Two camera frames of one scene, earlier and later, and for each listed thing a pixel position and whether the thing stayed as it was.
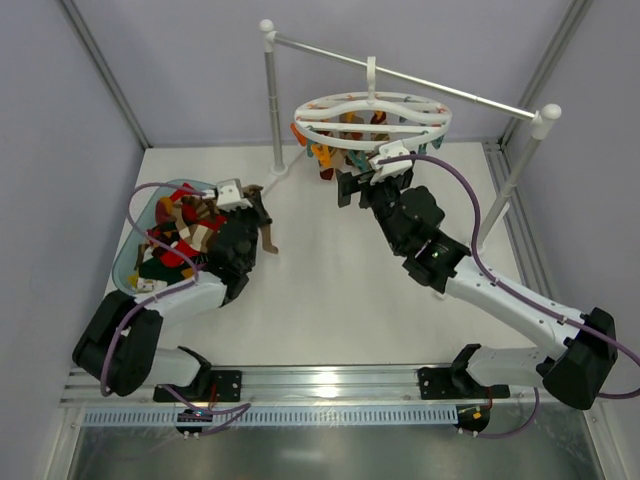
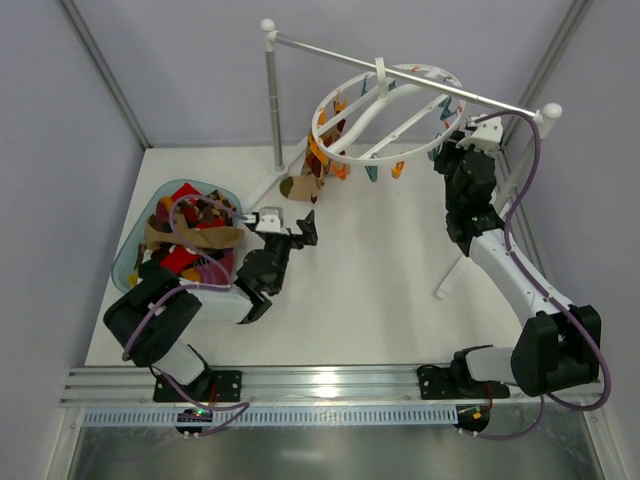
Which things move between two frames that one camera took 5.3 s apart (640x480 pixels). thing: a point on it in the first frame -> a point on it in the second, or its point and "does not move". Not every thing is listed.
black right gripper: x=367 y=189 -> x=451 y=154
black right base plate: x=445 y=383 does not move
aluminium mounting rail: x=285 y=386 does not move
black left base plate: x=213 y=386 does not move
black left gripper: x=257 y=209 -> x=292 y=235
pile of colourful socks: x=184 y=229 does not move
